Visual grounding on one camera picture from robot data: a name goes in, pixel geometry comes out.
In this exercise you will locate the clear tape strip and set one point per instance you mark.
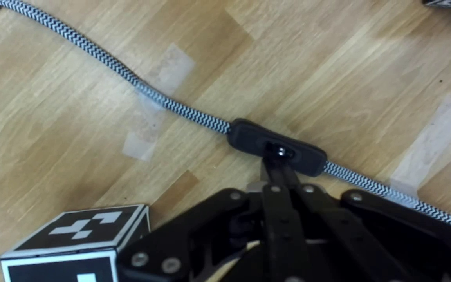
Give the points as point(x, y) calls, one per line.
point(157, 100)
point(430, 144)

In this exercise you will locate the black white marker cube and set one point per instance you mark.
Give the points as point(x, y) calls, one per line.
point(79, 245)

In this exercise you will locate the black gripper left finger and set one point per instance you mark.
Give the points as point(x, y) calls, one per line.
point(204, 236)

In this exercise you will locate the black inline lamp switch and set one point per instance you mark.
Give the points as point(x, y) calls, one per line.
point(250, 137)

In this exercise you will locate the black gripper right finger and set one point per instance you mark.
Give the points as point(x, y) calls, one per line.
point(372, 236)

